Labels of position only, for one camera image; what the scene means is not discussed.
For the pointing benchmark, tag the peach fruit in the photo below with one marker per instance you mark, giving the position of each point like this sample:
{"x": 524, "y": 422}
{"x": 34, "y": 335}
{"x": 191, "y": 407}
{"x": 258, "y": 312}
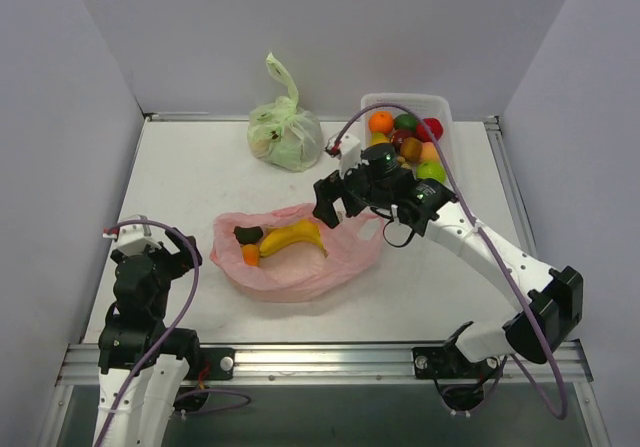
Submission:
{"x": 429, "y": 153}

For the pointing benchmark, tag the green apple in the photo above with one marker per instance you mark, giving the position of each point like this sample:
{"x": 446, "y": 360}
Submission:
{"x": 431, "y": 170}

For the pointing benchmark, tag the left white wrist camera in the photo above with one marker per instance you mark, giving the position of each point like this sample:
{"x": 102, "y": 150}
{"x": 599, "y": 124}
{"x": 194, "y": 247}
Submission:
{"x": 134, "y": 238}

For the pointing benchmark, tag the aluminium rail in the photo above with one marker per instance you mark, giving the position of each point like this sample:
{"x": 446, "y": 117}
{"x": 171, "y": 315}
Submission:
{"x": 331, "y": 364}
{"x": 514, "y": 199}

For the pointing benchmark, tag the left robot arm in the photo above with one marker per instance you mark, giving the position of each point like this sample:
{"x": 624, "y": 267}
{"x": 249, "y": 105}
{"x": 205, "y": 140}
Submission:
{"x": 144, "y": 353}

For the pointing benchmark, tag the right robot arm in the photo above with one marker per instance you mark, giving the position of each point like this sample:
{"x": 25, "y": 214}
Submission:
{"x": 548, "y": 302}

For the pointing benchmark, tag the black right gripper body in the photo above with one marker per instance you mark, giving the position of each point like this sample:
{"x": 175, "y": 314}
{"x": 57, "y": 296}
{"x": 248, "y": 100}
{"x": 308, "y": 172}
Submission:
{"x": 339, "y": 190}

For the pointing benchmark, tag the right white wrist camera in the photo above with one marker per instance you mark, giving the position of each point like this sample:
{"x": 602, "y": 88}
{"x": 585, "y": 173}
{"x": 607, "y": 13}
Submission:
{"x": 347, "y": 149}

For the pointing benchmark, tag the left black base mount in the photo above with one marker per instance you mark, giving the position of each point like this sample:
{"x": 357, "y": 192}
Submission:
{"x": 210, "y": 364}

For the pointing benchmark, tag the aluminium front rail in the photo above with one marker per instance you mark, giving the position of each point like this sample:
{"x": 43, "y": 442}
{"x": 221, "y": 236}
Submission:
{"x": 331, "y": 364}

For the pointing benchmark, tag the green lime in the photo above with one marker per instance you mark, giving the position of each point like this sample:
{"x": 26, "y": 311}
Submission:
{"x": 405, "y": 121}

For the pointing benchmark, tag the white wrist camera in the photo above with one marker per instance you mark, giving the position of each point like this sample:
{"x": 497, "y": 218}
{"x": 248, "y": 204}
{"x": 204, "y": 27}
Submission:
{"x": 134, "y": 238}
{"x": 347, "y": 149}

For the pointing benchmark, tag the white plastic basket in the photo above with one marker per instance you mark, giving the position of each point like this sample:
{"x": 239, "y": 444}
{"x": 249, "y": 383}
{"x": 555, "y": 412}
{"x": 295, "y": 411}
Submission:
{"x": 421, "y": 106}

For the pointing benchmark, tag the brown kiwi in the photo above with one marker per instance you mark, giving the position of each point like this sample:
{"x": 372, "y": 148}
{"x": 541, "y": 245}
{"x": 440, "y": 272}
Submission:
{"x": 411, "y": 149}

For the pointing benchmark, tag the dark avocado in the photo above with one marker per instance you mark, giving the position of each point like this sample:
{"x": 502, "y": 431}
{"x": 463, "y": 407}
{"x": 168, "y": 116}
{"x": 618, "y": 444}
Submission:
{"x": 248, "y": 235}

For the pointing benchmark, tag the small orange carrot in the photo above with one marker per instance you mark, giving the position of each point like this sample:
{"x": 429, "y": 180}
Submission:
{"x": 251, "y": 254}

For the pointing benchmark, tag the pink plastic bag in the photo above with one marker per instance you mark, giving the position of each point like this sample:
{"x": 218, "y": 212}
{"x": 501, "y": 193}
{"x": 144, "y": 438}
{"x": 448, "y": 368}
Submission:
{"x": 299, "y": 272}

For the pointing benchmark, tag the dark red apple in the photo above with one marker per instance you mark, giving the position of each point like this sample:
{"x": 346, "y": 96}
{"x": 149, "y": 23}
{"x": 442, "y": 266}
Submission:
{"x": 399, "y": 136}

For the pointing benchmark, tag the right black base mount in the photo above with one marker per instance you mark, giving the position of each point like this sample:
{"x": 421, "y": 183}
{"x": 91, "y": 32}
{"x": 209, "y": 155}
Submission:
{"x": 461, "y": 385}

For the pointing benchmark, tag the yellow green mango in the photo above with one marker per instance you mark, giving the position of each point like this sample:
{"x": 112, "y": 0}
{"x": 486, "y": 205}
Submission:
{"x": 378, "y": 138}

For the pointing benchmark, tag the aluminium right side rail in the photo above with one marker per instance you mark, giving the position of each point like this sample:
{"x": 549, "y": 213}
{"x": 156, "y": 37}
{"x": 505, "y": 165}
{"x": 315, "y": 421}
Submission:
{"x": 514, "y": 199}

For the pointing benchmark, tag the brown longan bunch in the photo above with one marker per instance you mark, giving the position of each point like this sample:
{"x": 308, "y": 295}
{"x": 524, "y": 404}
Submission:
{"x": 405, "y": 163}

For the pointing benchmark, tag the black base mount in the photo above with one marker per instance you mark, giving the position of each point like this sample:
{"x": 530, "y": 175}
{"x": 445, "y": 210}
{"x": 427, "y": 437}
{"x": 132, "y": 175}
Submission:
{"x": 210, "y": 364}
{"x": 461, "y": 385}

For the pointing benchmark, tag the yellow banana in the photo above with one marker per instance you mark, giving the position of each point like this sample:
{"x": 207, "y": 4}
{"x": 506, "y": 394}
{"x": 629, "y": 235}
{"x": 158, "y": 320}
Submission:
{"x": 303, "y": 231}

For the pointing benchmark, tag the orange fruit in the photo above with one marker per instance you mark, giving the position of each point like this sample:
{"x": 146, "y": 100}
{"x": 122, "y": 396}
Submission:
{"x": 381, "y": 122}

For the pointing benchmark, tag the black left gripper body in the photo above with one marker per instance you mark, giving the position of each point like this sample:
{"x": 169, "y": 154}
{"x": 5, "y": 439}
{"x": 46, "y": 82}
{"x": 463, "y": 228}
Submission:
{"x": 177, "y": 253}

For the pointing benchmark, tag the green plastic bag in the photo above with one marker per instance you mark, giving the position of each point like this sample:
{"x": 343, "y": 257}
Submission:
{"x": 282, "y": 133}

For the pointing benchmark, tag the bright red apple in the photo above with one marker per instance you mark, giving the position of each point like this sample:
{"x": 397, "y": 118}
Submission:
{"x": 429, "y": 129}

